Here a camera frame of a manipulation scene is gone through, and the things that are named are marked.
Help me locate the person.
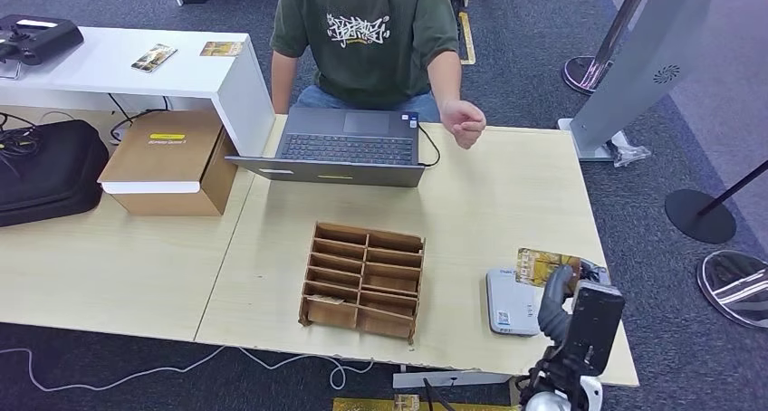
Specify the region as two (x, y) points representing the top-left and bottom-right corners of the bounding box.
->
(270, 0), (488, 151)

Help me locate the black carry case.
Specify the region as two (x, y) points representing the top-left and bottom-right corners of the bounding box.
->
(0, 119), (111, 228)

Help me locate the person's left hand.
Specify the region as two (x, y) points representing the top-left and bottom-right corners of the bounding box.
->
(439, 99), (488, 151)

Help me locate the cardboard card organiser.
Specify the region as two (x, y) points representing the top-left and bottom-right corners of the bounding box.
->
(298, 221), (426, 345)

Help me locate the black stanchion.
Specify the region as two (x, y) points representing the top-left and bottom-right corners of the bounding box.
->
(663, 157), (768, 245)

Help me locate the gold box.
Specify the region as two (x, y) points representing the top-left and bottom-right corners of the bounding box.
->
(332, 394), (520, 411)

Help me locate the black controller device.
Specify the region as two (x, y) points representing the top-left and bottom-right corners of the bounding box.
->
(0, 14), (86, 66)

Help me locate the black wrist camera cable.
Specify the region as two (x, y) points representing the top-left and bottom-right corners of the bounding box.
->
(422, 378), (457, 411)

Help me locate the cardboard box with yellow label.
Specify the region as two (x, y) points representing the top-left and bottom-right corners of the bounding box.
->
(97, 110), (240, 217)

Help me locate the white shelf desk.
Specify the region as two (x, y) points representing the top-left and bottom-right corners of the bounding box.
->
(0, 27), (277, 158)

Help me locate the white card reader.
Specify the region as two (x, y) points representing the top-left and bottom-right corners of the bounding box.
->
(485, 268), (544, 338)

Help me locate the yellow room key card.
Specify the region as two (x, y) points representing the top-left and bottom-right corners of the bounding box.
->
(514, 247), (582, 288)

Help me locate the grey kiosk stand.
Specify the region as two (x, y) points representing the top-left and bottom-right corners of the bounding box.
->
(556, 0), (744, 164)

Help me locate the autumn trees ID card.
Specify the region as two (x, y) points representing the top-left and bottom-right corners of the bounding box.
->
(199, 40), (245, 58)

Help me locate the black cable under shelf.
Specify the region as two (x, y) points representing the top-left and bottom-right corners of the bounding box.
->
(108, 93), (173, 146)

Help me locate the smartphone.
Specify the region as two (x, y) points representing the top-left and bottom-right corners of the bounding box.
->
(130, 43), (179, 74)

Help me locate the chrome stanchion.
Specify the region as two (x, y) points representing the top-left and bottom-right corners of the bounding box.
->
(561, 0), (655, 96)
(696, 250), (768, 330)

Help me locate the black cable bundle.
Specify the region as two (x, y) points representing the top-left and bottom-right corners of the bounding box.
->
(0, 111), (44, 176)

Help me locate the black laptop cable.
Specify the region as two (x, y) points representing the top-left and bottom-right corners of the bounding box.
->
(418, 124), (442, 168)

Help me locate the grey laptop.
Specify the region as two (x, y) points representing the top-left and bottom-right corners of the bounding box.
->
(225, 107), (427, 188)

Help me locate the white floor cable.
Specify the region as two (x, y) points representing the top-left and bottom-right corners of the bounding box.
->
(0, 343), (374, 395)

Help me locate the clear plastic bag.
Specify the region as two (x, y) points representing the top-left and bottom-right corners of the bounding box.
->
(607, 130), (652, 168)

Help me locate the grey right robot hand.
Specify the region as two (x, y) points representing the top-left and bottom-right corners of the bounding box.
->
(535, 259), (612, 347)

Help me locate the yellow floor tape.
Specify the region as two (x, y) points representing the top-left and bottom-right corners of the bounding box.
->
(456, 12), (476, 68)

